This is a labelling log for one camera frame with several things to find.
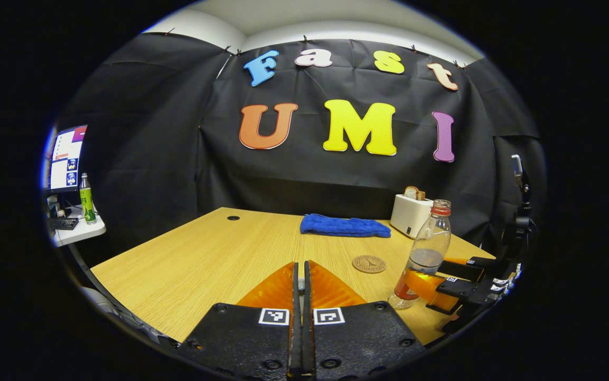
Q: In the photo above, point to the green drink bottle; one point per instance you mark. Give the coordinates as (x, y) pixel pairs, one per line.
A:
(88, 203)

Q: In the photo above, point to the bread slice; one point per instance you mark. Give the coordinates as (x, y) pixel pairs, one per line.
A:
(414, 193)

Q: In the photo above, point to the white side table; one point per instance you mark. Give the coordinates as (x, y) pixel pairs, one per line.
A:
(84, 233)

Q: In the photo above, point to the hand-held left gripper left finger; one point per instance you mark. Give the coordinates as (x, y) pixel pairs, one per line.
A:
(251, 338)

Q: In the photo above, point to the round wooden coaster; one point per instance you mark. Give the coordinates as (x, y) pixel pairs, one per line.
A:
(369, 263)

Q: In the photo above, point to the white toaster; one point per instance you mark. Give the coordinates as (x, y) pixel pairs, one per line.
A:
(409, 217)

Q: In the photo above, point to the black keyboard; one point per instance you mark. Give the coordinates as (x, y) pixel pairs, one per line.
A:
(63, 223)

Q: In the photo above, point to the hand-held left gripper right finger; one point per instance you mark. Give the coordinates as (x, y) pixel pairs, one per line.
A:
(357, 338)

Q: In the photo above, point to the clear plastic water bottle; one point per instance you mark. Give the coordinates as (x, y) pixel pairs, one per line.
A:
(431, 238)

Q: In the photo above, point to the blue towel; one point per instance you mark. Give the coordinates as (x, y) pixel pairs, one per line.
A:
(344, 226)

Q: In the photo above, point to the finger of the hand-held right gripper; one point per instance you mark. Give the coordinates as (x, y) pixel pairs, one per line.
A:
(476, 266)
(457, 290)

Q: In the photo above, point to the computer monitor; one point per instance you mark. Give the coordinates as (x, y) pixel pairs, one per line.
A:
(66, 159)

